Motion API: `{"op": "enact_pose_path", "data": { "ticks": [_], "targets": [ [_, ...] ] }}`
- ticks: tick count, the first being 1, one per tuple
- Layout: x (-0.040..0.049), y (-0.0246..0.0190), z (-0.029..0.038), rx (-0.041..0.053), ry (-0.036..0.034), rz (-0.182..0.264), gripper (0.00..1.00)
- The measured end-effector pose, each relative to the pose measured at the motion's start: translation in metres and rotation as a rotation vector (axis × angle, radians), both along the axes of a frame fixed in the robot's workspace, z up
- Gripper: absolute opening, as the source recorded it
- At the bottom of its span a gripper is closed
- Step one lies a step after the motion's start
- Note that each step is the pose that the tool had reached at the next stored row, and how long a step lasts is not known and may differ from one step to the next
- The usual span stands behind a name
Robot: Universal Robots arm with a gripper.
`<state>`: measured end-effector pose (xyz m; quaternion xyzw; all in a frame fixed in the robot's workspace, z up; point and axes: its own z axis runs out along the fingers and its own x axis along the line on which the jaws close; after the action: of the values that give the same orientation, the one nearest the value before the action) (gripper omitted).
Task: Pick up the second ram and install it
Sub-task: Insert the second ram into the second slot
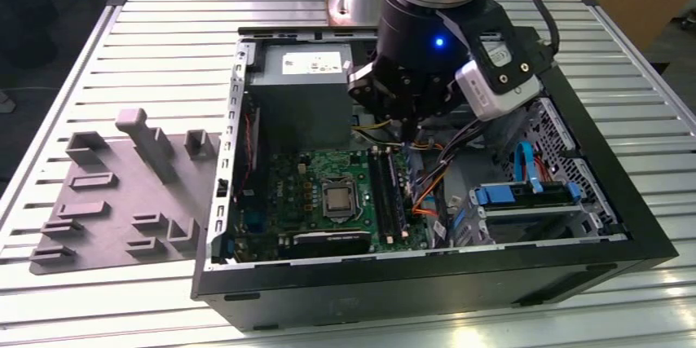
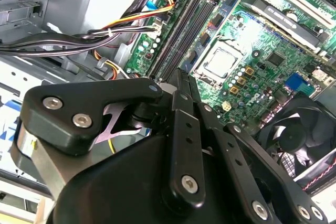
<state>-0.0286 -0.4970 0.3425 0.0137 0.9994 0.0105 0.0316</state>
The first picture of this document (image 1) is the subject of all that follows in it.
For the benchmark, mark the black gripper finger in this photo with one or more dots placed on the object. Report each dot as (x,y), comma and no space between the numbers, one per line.
(370,87)
(438,103)

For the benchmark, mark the black RAM slot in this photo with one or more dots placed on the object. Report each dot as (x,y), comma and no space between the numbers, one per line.
(405,234)
(390,239)

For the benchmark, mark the grey power supply unit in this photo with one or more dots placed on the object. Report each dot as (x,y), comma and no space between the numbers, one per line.
(299,111)

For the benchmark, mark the green motherboard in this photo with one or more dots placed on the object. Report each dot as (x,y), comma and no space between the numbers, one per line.
(338,164)

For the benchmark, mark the CPU socket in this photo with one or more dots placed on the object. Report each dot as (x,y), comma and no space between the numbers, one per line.
(338,180)

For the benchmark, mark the hard disk in blue carrier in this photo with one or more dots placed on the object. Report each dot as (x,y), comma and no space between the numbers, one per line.
(495,195)

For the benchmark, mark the silver CPU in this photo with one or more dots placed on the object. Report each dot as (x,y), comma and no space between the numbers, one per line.
(338,199)

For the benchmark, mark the metal disk bay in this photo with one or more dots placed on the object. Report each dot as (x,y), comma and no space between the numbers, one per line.
(535,211)

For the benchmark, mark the blue board connector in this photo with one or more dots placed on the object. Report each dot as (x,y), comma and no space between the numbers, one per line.
(255,222)

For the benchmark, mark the black graphics card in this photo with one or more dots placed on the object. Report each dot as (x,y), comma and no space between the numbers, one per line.
(326,244)

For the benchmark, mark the black PC case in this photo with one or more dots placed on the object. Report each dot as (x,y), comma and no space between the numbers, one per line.
(381,295)

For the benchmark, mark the black chair base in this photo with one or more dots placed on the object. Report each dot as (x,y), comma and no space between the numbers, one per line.
(689,22)

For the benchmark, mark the grey parts rack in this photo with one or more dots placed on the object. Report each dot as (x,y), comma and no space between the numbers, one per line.
(126,197)

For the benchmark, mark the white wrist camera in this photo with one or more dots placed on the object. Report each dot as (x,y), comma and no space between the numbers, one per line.
(490,103)

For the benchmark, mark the black camera bracket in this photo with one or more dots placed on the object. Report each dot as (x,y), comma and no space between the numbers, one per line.
(517,73)

